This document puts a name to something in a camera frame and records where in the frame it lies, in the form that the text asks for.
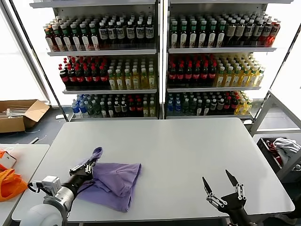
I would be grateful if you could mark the white plastic bag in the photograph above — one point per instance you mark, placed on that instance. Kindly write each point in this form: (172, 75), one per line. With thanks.
(7, 149)

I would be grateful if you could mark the black label dark drink bottle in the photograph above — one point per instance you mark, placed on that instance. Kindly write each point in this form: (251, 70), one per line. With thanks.
(102, 33)
(111, 32)
(130, 31)
(258, 31)
(148, 30)
(249, 31)
(139, 31)
(266, 31)
(120, 31)

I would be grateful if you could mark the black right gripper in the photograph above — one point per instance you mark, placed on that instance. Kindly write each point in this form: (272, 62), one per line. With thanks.
(235, 207)

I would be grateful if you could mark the white grey crumpled garment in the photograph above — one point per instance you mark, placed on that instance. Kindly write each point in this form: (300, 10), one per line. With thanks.
(284, 146)

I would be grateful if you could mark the orange and white carton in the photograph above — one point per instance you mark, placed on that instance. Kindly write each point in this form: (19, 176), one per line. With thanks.
(8, 161)

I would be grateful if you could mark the brown cardboard box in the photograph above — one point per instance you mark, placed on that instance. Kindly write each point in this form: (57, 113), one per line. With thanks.
(14, 124)

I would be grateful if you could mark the purple t-shirt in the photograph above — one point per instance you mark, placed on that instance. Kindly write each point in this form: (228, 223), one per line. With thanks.
(117, 179)

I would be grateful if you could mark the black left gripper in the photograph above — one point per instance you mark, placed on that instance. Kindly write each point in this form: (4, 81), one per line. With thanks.
(76, 182)

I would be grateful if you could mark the small white floor object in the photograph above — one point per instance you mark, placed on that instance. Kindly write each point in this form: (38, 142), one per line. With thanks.
(60, 116)

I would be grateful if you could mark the grey metal stand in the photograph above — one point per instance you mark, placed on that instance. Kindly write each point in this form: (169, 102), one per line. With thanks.
(289, 167)

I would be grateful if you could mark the black slanted metal pole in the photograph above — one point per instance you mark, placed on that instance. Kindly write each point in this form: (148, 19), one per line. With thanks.
(39, 61)

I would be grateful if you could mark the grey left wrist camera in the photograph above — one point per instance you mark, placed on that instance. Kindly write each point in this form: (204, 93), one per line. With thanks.
(50, 184)

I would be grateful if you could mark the green label dark tea bottle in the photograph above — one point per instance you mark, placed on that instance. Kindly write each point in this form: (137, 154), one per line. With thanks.
(76, 42)
(67, 42)
(211, 37)
(202, 37)
(85, 42)
(192, 37)
(183, 37)
(95, 42)
(220, 37)
(57, 42)
(174, 37)

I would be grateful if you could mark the small grey bar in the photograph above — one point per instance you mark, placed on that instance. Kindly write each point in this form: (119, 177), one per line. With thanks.
(34, 140)

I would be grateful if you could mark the grey metal frame table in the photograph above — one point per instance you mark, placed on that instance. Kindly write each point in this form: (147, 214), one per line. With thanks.
(263, 113)

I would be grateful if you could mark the green clear drink bottle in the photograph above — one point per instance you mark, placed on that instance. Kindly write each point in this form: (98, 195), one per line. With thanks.
(185, 107)
(192, 107)
(96, 109)
(89, 109)

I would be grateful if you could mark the white plastic tube bundle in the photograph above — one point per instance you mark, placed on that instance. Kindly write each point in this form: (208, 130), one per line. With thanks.
(11, 111)

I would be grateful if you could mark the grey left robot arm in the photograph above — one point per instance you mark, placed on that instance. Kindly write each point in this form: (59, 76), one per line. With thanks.
(42, 214)

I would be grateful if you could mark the red crumpled garment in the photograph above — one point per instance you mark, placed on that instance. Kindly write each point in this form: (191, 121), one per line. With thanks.
(270, 146)

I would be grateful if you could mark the black plastic bin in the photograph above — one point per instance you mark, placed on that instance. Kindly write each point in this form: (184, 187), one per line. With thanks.
(266, 154)

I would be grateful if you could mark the white cap dark drink bottle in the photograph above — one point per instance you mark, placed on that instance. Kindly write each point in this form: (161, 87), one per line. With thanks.
(103, 110)
(213, 106)
(199, 108)
(110, 110)
(117, 109)
(220, 106)
(124, 109)
(206, 108)

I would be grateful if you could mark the blue label water bottle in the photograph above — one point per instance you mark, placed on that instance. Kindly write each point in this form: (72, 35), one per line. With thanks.
(75, 109)
(82, 109)
(170, 107)
(177, 107)

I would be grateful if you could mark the red cap cola bottle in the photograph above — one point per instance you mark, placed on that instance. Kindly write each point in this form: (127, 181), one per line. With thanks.
(172, 76)
(234, 106)
(139, 108)
(188, 76)
(103, 78)
(180, 76)
(197, 76)
(87, 78)
(212, 76)
(80, 78)
(205, 76)
(132, 108)
(64, 78)
(71, 78)
(227, 106)
(95, 78)

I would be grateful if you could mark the yellow juice bottle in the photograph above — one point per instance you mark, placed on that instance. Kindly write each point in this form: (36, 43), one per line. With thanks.
(127, 82)
(145, 110)
(259, 78)
(244, 78)
(236, 78)
(252, 78)
(247, 107)
(151, 81)
(143, 81)
(219, 78)
(240, 107)
(112, 82)
(152, 110)
(119, 82)
(228, 78)
(135, 81)

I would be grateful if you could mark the orange cloth bag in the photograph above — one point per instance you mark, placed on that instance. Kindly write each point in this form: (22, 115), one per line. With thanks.
(11, 186)

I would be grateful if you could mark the beige label dark drink bottle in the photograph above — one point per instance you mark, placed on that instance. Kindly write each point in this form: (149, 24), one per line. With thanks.
(231, 31)
(240, 31)

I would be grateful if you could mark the grey metal shelf unit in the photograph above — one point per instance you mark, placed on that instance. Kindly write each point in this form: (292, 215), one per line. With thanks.
(101, 52)
(211, 50)

